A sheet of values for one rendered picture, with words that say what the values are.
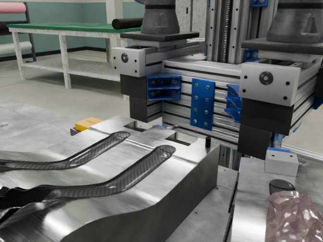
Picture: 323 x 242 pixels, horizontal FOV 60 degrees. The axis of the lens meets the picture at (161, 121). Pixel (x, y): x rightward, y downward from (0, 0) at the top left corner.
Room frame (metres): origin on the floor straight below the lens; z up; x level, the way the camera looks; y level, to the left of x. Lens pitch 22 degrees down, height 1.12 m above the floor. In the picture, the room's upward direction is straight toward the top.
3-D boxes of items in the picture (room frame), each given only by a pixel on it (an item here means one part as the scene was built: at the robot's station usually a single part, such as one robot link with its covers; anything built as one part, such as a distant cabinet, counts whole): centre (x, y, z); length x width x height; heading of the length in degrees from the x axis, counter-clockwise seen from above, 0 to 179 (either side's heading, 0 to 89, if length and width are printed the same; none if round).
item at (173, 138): (0.49, -0.04, 0.87); 0.05 x 0.05 x 0.04; 55
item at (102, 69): (4.55, 1.18, 0.51); 2.40 x 1.13 x 1.02; 59
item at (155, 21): (1.14, 0.00, 1.09); 0.15 x 0.15 x 0.10
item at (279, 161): (0.48, -0.23, 0.85); 0.13 x 0.05 x 0.05; 162
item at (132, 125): (0.55, 0.05, 0.87); 0.05 x 0.05 x 0.04; 55
